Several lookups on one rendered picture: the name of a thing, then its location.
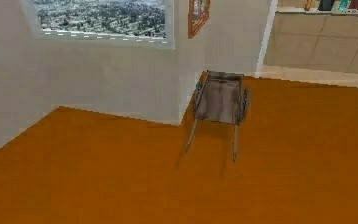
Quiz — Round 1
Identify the orange framed wall picture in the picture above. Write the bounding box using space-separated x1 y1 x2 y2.
187 0 211 40

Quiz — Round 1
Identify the grey wooden handcart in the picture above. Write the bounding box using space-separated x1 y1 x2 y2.
184 70 251 163

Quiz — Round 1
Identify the white framed window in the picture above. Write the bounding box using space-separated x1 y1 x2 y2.
19 0 175 50

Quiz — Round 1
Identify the black box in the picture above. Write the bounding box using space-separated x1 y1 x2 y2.
318 0 336 12

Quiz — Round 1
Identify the beige cupboard unit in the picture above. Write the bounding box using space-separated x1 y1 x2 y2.
263 7 358 76

